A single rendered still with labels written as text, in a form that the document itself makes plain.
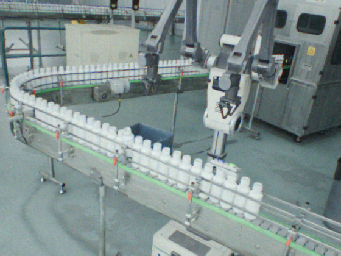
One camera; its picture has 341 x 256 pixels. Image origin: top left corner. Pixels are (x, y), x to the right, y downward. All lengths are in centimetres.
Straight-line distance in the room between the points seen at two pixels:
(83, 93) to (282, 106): 314
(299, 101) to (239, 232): 378
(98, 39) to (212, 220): 454
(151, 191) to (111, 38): 436
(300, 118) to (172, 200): 373
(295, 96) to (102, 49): 310
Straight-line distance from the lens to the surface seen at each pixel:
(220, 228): 158
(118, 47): 593
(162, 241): 247
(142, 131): 251
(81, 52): 565
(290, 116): 525
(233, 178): 148
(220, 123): 210
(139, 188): 177
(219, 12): 792
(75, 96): 320
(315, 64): 500
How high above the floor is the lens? 187
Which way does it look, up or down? 26 degrees down
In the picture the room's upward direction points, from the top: 6 degrees clockwise
